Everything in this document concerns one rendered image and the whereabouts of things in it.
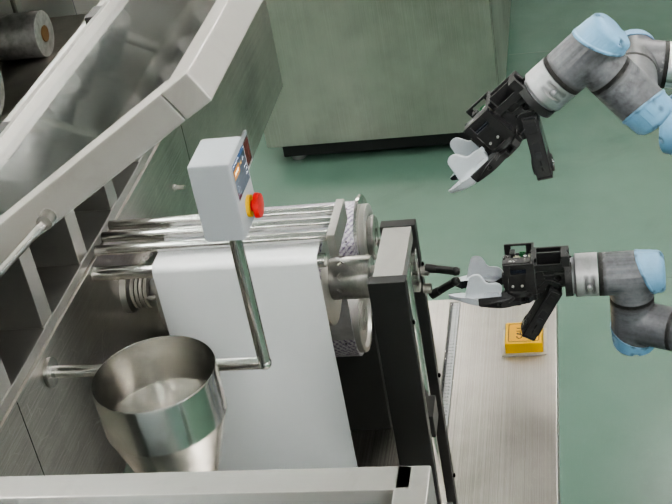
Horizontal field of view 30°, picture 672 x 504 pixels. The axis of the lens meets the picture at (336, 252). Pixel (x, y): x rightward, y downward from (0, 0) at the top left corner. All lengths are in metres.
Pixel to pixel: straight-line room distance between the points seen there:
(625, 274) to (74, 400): 0.94
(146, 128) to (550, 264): 1.24
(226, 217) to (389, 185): 3.47
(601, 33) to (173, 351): 0.82
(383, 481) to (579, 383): 2.68
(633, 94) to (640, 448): 1.74
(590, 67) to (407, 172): 3.08
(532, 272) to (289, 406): 0.52
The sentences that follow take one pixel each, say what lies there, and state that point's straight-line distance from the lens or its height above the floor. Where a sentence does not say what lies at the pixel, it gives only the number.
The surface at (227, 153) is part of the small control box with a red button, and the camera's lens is 1.41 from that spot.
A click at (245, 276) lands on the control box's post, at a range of 1.50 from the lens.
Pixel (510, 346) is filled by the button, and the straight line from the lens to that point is 2.36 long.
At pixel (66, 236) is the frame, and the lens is 1.78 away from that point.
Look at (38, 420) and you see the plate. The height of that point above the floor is 1.38.
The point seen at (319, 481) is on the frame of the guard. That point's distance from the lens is 1.10.
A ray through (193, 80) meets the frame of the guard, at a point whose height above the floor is 1.95.
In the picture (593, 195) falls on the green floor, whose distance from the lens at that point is 4.65.
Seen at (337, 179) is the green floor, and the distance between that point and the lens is 4.98.
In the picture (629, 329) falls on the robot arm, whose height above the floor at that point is 1.02.
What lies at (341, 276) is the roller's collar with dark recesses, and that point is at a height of 1.35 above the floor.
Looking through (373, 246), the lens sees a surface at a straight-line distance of 2.07.
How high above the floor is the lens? 2.32
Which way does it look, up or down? 31 degrees down
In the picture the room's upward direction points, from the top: 11 degrees counter-clockwise
